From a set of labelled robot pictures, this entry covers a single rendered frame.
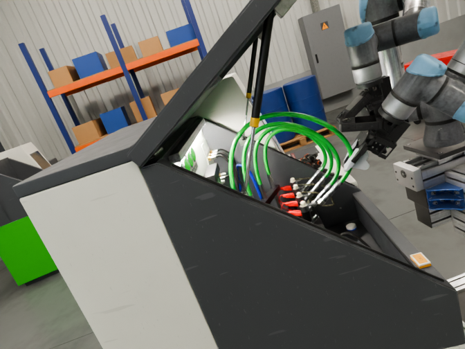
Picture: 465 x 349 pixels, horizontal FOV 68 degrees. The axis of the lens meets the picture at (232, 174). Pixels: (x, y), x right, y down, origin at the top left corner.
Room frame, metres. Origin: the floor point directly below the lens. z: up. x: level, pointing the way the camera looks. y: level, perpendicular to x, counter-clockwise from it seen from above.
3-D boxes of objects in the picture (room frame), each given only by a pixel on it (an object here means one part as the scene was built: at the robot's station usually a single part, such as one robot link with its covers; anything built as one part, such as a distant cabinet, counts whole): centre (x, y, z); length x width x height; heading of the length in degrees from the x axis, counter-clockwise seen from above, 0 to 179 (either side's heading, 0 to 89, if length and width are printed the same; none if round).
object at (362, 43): (0.97, -0.46, 1.52); 0.09 x 0.08 x 0.11; 143
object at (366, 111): (0.97, -0.46, 1.36); 0.09 x 0.08 x 0.12; 83
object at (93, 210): (1.42, 0.23, 0.75); 1.40 x 0.28 x 1.50; 173
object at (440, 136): (1.28, -0.85, 1.09); 0.15 x 0.15 x 0.10
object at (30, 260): (4.49, 2.52, 0.77); 1.30 x 0.85 x 1.55; 10
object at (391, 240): (0.98, -0.42, 0.87); 0.62 x 0.04 x 0.16; 173
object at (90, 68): (6.51, 1.12, 1.50); 2.78 x 0.86 x 3.00; 92
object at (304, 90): (5.98, -1.31, 0.51); 1.20 x 0.85 x 1.02; 90
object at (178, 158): (1.05, 0.08, 1.43); 0.54 x 0.03 x 0.02; 173
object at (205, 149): (1.29, 0.05, 1.20); 0.13 x 0.03 x 0.31; 173
